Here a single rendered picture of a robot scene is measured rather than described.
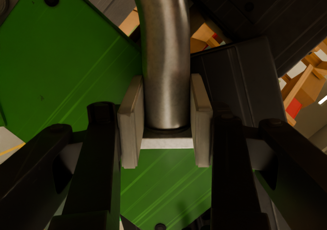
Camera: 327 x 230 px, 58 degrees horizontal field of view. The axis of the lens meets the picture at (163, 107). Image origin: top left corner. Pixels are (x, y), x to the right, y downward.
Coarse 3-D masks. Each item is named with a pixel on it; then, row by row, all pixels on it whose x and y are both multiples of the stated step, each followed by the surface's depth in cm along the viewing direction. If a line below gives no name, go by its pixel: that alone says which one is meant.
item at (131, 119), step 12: (132, 84) 17; (132, 96) 15; (120, 108) 14; (132, 108) 14; (144, 108) 19; (120, 120) 13; (132, 120) 13; (144, 120) 19; (120, 132) 14; (132, 132) 14; (132, 144) 14; (132, 156) 14; (132, 168) 14
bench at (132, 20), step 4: (136, 8) 94; (132, 12) 94; (136, 12) 97; (128, 16) 94; (132, 16) 97; (136, 16) 100; (124, 20) 94; (128, 20) 97; (132, 20) 100; (136, 20) 103; (124, 24) 97; (128, 24) 100; (132, 24) 103; (136, 24) 106; (120, 28) 97; (124, 28) 100; (128, 28) 103; (132, 28) 106; (124, 32) 103; (128, 32) 106
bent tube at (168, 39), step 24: (144, 0) 16; (168, 0) 16; (144, 24) 17; (168, 24) 16; (144, 48) 17; (168, 48) 17; (144, 72) 18; (168, 72) 17; (144, 96) 19; (168, 96) 18; (168, 120) 18; (144, 144) 18; (168, 144) 18; (192, 144) 18
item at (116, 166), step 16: (96, 112) 13; (112, 112) 13; (96, 128) 12; (112, 128) 12; (96, 144) 11; (112, 144) 11; (80, 160) 10; (96, 160) 10; (112, 160) 10; (80, 176) 9; (96, 176) 9; (112, 176) 9; (80, 192) 8; (96, 192) 8; (112, 192) 8; (64, 208) 8; (80, 208) 8; (96, 208) 7; (112, 208) 8; (64, 224) 6; (80, 224) 6; (96, 224) 6; (112, 224) 8
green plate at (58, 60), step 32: (32, 0) 19; (64, 0) 19; (0, 32) 20; (32, 32) 20; (64, 32) 20; (96, 32) 20; (0, 64) 21; (32, 64) 21; (64, 64) 21; (96, 64) 21; (128, 64) 21; (0, 96) 22; (32, 96) 22; (64, 96) 22; (96, 96) 21; (32, 128) 22; (160, 160) 23; (192, 160) 23; (128, 192) 24; (160, 192) 24; (192, 192) 24; (160, 224) 25
